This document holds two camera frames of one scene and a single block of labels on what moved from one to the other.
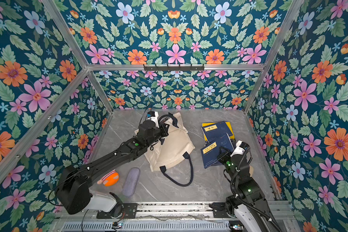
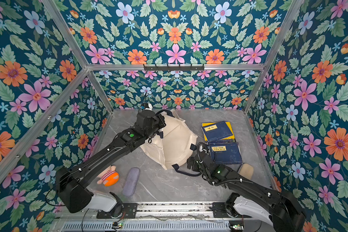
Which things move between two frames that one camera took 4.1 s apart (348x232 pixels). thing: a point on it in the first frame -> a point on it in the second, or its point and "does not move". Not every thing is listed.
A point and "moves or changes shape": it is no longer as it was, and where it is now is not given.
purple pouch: x=131 y=181 does not move
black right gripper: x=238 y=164 -> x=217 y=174
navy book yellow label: x=210 y=152 moves or changes shape
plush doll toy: x=110 y=179 does not move
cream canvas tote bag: x=179 y=144 moves or changes shape
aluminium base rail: x=167 y=217 does not move
